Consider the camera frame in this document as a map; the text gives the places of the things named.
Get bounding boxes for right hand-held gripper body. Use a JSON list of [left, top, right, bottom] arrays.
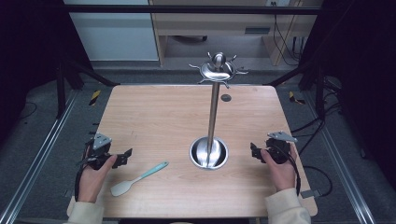
[[263, 130, 299, 165]]

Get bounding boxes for person's left hand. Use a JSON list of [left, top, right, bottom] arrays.
[[78, 154, 119, 204]]

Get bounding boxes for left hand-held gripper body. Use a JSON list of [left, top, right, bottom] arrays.
[[82, 133, 118, 171]]

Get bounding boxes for white cabinet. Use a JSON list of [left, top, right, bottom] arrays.
[[63, 0, 160, 63]]

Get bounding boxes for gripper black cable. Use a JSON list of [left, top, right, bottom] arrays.
[[272, 144, 303, 197], [73, 139, 95, 203]]

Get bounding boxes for black floor cable loop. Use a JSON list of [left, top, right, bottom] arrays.
[[303, 165, 333, 198]]

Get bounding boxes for aluminium floor rail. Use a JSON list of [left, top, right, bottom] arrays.
[[0, 90, 79, 224], [303, 91, 377, 224]]

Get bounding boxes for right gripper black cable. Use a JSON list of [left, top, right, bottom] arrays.
[[272, 144, 303, 197]]

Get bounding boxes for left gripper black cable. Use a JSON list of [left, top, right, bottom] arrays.
[[73, 139, 95, 203]]

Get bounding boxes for yellow black floor tape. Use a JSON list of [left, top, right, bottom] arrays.
[[288, 91, 306, 105], [89, 90, 103, 107]]

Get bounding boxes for light blue handled spatula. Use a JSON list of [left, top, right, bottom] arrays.
[[109, 161, 170, 198]]

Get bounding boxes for steel utensil rack with hooks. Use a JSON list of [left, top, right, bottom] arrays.
[[188, 51, 250, 171]]

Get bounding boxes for person's right hand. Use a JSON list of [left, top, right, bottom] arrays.
[[260, 145, 299, 192]]

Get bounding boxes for black metal stand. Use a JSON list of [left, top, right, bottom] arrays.
[[55, 54, 120, 119], [266, 55, 328, 120]]

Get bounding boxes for grey cable plug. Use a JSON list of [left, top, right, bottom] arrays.
[[300, 189, 322, 200]]

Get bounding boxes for hanging black cables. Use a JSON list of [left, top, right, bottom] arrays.
[[272, 13, 307, 67]]

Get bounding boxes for black frame crossbar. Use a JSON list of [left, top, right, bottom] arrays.
[[61, 4, 323, 16]]

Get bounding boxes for wooden desk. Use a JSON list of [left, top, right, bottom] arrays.
[[148, 0, 323, 68]]

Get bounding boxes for bundle of black floor cables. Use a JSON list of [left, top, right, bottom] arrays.
[[289, 76, 344, 157]]

